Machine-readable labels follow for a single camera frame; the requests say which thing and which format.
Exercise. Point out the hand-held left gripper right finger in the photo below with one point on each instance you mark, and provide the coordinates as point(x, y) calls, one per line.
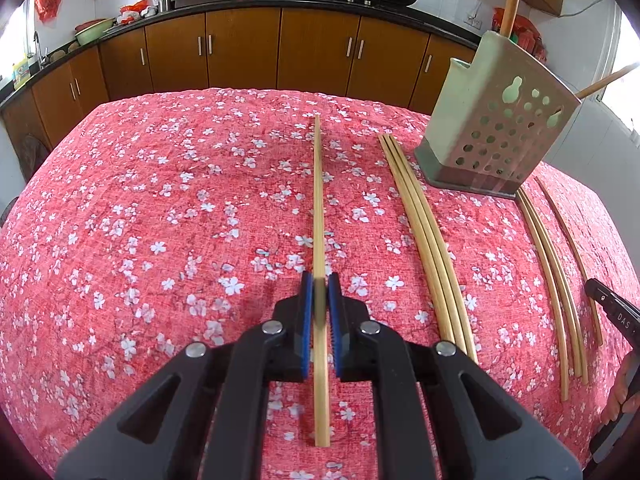
point(336, 350)

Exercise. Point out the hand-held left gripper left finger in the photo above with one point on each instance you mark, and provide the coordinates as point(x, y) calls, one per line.
point(307, 340)

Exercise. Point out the wooden chopstick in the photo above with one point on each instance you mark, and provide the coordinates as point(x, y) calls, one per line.
point(318, 200)
point(560, 340)
point(446, 260)
point(511, 5)
point(436, 260)
point(583, 360)
point(605, 82)
point(576, 355)
point(565, 232)
point(426, 260)

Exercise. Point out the beige perforated chopstick holder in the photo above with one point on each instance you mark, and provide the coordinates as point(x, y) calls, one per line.
point(500, 125)

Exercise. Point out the person's right hand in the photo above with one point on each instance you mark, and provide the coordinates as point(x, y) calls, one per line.
point(617, 390)

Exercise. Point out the bright window with cup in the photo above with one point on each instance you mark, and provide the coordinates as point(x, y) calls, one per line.
point(627, 90)

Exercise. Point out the red bags in corner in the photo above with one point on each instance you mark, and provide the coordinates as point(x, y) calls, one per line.
point(525, 30)

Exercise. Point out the red and white plastic bag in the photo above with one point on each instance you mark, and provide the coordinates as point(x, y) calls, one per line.
point(136, 12)

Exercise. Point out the green basin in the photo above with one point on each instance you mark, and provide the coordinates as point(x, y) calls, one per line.
point(94, 31)

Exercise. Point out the yellow dish soap bottle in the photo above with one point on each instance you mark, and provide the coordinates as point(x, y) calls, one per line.
point(21, 72)

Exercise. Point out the metal faucet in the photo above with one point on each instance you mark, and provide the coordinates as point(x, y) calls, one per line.
point(38, 50)

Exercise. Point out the bright window above sink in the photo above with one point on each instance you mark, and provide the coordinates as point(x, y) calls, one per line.
point(12, 40)

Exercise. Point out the red hanging plastic bag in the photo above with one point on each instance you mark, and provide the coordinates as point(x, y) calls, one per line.
point(49, 0)

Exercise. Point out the white wall socket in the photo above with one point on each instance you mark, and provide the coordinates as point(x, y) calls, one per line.
point(473, 20)

